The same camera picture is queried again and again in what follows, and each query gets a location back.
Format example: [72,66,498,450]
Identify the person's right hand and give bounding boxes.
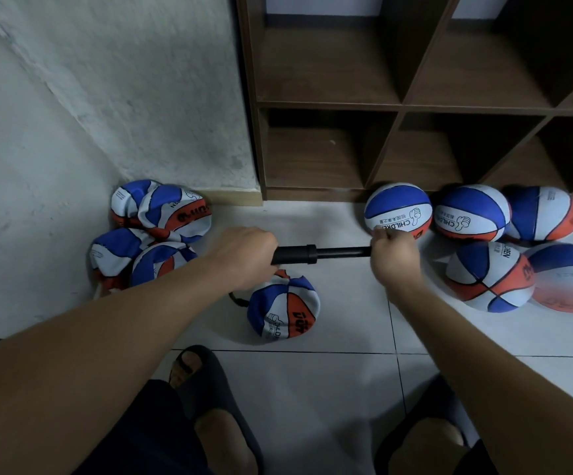
[368,227,424,293]

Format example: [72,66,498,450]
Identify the person's left hand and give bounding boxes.
[207,227,283,291]

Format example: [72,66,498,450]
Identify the brown wooden cubby shelf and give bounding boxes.
[235,0,573,208]

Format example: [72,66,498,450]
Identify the blue white red basketball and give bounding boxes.
[445,239,537,313]
[364,181,434,240]
[128,242,199,288]
[109,179,159,228]
[432,183,513,243]
[504,185,573,244]
[526,242,573,313]
[246,274,322,341]
[136,183,213,241]
[89,227,154,293]

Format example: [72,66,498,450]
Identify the black hand pump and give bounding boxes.
[229,244,373,309]

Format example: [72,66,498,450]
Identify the person's left forearm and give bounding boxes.
[0,260,236,475]

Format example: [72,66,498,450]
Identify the person's right forearm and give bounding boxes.
[390,272,573,475]

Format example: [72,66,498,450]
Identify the black sandal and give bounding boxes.
[168,344,266,475]
[374,375,476,475]

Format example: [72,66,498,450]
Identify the person's left foot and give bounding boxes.
[172,351,258,475]

